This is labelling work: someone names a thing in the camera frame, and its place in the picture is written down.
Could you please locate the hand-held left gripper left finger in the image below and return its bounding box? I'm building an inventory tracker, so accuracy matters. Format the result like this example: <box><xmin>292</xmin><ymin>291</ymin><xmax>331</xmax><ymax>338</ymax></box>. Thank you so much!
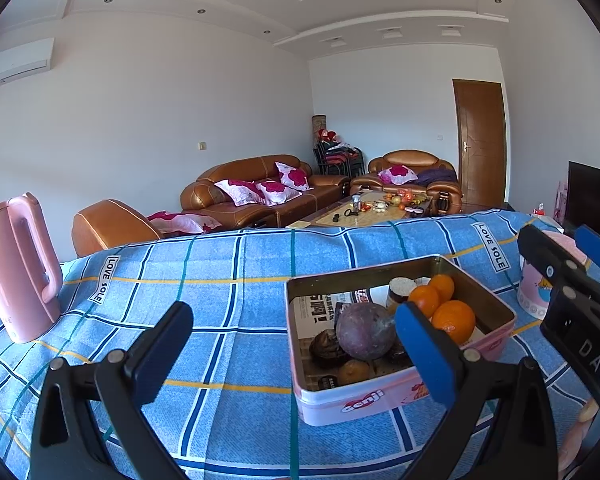
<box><xmin>30</xmin><ymin>301</ymin><xmax>195</xmax><ymax>480</ymax></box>

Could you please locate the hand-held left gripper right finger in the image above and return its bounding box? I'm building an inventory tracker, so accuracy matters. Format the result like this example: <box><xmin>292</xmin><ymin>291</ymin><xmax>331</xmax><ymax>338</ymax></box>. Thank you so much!
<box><xmin>394</xmin><ymin>301</ymin><xmax>566</xmax><ymax>480</ymax></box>

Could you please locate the orange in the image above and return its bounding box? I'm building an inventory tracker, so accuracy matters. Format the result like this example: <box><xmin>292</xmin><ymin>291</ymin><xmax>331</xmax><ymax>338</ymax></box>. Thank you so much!
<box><xmin>407</xmin><ymin>285</ymin><xmax>441</xmax><ymax>318</ymax></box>
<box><xmin>427</xmin><ymin>274</ymin><xmax>456</xmax><ymax>306</ymax></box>
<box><xmin>430</xmin><ymin>300</ymin><xmax>477</xmax><ymax>345</ymax></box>

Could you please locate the pink tin box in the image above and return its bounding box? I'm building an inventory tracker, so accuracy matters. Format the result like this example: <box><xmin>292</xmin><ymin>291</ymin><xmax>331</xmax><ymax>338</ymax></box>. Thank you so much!
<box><xmin>285</xmin><ymin>255</ymin><xmax>517</xmax><ymax>427</ymax></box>

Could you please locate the purple round fruit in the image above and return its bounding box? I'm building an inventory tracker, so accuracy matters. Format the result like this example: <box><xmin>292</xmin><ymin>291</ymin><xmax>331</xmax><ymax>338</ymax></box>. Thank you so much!
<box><xmin>335</xmin><ymin>302</ymin><xmax>397</xmax><ymax>361</ymax></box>

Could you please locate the white-topped cut brown fruit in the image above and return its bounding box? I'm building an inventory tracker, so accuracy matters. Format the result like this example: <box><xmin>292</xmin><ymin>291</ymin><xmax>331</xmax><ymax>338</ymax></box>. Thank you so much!
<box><xmin>387</xmin><ymin>277</ymin><xmax>420</xmax><ymax>308</ymax></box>

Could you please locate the tan round fruit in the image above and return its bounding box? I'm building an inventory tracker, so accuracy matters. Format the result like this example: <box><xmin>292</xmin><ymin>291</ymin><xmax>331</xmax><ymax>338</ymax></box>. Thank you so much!
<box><xmin>337</xmin><ymin>359</ymin><xmax>372</xmax><ymax>383</ymax></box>

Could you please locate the person's right hand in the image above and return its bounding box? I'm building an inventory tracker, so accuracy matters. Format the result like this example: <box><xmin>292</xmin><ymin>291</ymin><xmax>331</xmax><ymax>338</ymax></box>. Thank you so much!
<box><xmin>559</xmin><ymin>395</ymin><xmax>600</xmax><ymax>472</ymax></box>

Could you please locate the pink cartoon mug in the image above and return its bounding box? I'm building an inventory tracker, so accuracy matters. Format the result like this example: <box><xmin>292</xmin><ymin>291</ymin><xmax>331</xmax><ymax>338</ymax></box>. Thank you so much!
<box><xmin>517</xmin><ymin>230</ymin><xmax>588</xmax><ymax>318</ymax></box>

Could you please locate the black television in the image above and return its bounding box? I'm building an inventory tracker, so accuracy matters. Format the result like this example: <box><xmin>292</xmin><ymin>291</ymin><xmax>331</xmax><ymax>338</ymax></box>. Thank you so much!
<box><xmin>565</xmin><ymin>161</ymin><xmax>600</xmax><ymax>248</ymax></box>

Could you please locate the blue plaid tablecloth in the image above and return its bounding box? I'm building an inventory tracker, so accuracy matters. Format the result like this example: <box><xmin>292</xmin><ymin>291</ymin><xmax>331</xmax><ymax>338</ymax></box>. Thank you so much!
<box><xmin>0</xmin><ymin>207</ymin><xmax>600</xmax><ymax>480</ymax></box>

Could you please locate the brown wooden door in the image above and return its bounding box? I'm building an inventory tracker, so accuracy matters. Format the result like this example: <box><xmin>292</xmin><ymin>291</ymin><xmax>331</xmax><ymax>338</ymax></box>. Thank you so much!
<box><xmin>452</xmin><ymin>79</ymin><xmax>508</xmax><ymax>206</ymax></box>

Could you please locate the purple blanket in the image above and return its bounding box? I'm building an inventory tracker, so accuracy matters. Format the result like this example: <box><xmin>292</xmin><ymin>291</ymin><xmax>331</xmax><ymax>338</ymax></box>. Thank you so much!
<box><xmin>416</xmin><ymin>167</ymin><xmax>458</xmax><ymax>186</ymax></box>

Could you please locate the brown leather seat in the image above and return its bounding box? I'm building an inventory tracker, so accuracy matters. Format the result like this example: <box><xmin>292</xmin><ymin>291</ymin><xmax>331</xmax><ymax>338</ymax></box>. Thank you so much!
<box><xmin>71</xmin><ymin>199</ymin><xmax>163</xmax><ymax>257</ymax></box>

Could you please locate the floral white pink pillow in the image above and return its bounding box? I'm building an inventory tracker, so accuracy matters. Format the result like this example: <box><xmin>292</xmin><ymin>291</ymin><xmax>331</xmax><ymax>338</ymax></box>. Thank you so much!
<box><xmin>275</xmin><ymin>161</ymin><xmax>312</xmax><ymax>192</ymax></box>
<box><xmin>146</xmin><ymin>211</ymin><xmax>223</xmax><ymax>235</ymax></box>
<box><xmin>378</xmin><ymin>164</ymin><xmax>417</xmax><ymax>186</ymax></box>
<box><xmin>214</xmin><ymin>178</ymin><xmax>266</xmax><ymax>206</ymax></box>
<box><xmin>256</xmin><ymin>180</ymin><xmax>302</xmax><ymax>206</ymax></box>

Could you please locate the wooden coffee table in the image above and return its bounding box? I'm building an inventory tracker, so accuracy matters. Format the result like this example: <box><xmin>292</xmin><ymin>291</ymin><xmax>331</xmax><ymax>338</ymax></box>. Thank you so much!
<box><xmin>286</xmin><ymin>194</ymin><xmax>436</xmax><ymax>230</ymax></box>

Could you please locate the pile of small fruit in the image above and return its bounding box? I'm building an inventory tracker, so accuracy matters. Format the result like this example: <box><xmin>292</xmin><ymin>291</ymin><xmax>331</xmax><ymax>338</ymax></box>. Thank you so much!
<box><xmin>385</xmin><ymin>189</ymin><xmax>428</xmax><ymax>210</ymax></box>

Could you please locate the pink electric kettle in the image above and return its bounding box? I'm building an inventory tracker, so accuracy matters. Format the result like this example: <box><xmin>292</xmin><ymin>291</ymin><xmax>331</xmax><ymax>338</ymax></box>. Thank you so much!
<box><xmin>0</xmin><ymin>191</ymin><xmax>62</xmax><ymax>345</ymax></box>

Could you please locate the brown leather armchair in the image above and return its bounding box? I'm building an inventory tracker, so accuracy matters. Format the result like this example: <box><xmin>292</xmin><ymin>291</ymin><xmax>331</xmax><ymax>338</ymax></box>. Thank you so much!
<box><xmin>350</xmin><ymin>150</ymin><xmax>463</xmax><ymax>213</ymax></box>

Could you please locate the brown leather sofa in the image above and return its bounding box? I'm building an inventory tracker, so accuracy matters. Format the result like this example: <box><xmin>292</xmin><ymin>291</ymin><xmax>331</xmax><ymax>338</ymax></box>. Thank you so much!
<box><xmin>180</xmin><ymin>155</ymin><xmax>352</xmax><ymax>228</ymax></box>

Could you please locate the stack of black chairs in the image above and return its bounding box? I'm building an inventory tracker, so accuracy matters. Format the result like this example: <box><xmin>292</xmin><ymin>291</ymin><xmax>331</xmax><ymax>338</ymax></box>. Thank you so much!
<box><xmin>314</xmin><ymin>141</ymin><xmax>365</xmax><ymax>177</ymax></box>

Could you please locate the tall patterned vase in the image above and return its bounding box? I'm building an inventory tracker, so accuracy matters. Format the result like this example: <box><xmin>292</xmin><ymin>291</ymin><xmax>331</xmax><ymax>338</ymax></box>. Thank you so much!
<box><xmin>311</xmin><ymin>115</ymin><xmax>327</xmax><ymax>161</ymax></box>

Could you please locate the white air conditioner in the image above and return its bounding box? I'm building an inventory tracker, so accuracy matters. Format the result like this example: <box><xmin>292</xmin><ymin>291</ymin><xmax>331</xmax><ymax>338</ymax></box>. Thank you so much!
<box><xmin>0</xmin><ymin>37</ymin><xmax>55</xmax><ymax>92</ymax></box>

